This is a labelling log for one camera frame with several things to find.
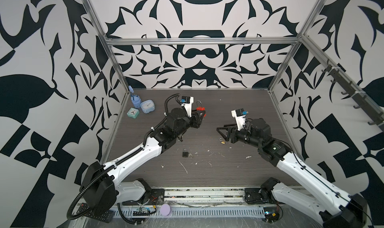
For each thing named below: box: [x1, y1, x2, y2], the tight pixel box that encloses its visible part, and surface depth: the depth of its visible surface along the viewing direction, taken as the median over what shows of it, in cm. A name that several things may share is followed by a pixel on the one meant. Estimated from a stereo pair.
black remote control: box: [76, 202, 115, 223], surface depth 69 cm
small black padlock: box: [182, 148, 189, 158], surface depth 90 cm
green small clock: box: [126, 107, 140, 119], surface depth 106 cm
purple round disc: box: [160, 203, 171, 217], surface depth 65 cm
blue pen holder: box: [128, 85, 142, 109], surface depth 107 cm
